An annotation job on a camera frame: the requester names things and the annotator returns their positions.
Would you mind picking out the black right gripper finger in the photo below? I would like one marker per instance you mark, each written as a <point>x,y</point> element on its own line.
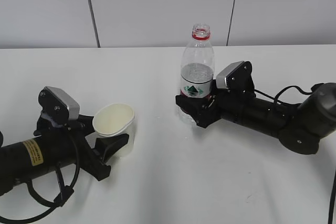
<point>193,107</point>

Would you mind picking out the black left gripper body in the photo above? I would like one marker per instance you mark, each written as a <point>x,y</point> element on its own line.
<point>68,145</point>

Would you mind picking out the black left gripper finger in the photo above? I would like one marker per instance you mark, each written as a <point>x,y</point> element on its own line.
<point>108,146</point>
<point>85,123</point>

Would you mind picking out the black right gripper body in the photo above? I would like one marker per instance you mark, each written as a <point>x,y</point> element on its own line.
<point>212,109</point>

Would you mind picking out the white paper cup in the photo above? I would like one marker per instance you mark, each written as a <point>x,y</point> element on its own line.
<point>114,120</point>

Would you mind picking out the Nongfu Spring water bottle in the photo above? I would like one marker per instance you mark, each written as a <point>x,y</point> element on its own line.
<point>198,64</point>

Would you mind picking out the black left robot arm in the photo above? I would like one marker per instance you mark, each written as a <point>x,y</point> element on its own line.
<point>23,161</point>

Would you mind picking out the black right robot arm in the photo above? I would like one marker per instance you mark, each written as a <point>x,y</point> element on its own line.
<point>298,127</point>

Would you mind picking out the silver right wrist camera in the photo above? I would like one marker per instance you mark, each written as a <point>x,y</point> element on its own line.
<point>236,76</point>

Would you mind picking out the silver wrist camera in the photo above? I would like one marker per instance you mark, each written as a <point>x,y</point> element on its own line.
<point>58,107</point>
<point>236,76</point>

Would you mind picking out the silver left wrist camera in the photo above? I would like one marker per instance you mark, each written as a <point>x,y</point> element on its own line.
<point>58,107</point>

